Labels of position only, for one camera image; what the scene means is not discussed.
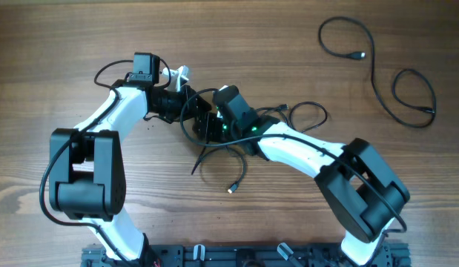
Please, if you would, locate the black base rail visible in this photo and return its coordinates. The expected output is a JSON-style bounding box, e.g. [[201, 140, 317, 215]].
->
[[81, 242, 412, 267]]

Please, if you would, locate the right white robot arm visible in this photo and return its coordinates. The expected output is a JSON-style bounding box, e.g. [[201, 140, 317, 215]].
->
[[192, 86, 410, 266]]

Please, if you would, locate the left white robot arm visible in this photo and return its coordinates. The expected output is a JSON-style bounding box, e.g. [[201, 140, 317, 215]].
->
[[39, 53, 211, 266]]

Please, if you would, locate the thin black USB cable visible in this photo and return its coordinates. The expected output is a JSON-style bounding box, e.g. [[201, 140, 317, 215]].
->
[[254, 101, 329, 134]]

